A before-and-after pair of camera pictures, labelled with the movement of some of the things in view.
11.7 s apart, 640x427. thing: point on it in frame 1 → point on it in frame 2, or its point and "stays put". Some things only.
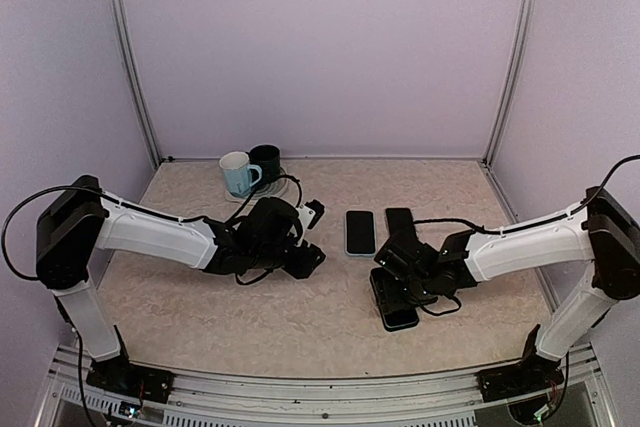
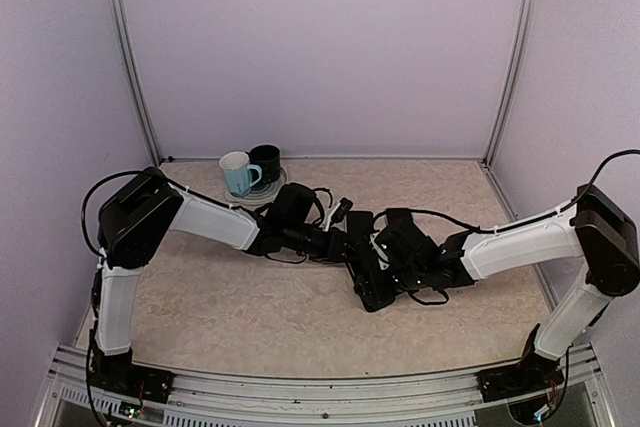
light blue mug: x=238 y=173 stays put
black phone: x=360 y=234 stays put
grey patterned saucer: x=276 y=189 stays put
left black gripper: x=303 y=267 → x=335 y=247
